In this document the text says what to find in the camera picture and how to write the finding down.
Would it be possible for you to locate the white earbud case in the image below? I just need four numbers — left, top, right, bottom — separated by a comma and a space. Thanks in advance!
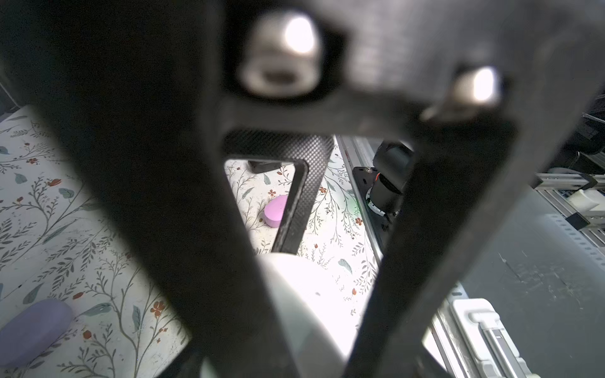
200, 252, 360, 378

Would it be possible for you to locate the pink earbud charging case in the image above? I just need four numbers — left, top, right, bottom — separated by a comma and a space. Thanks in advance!
262, 195, 288, 228

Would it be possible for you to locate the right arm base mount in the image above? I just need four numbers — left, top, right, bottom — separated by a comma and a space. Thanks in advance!
352, 167, 403, 250

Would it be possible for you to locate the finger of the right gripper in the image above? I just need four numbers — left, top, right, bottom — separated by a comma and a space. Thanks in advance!
223, 131, 334, 255

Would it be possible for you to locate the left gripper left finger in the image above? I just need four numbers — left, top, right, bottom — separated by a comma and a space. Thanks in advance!
1, 1, 299, 377

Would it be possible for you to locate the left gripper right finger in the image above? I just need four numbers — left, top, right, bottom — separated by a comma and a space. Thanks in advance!
222, 1, 604, 377

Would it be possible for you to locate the lavender earbud case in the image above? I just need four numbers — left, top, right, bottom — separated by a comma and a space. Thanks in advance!
1, 299, 74, 368

